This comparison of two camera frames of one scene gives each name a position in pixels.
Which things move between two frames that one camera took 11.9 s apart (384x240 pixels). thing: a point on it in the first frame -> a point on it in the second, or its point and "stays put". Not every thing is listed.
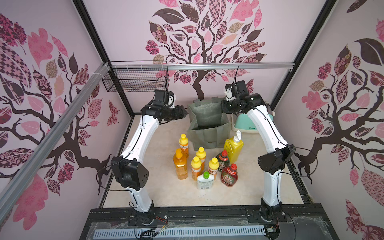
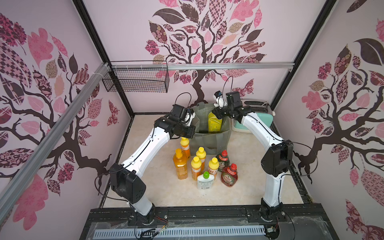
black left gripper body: [174, 113] -> [185, 131]
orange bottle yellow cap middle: [201, 154] stays put
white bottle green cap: [205, 181] stays put
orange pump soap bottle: [181, 161] stays put
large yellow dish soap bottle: [233, 146] -> [214, 124]
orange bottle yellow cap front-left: [196, 165] stays put
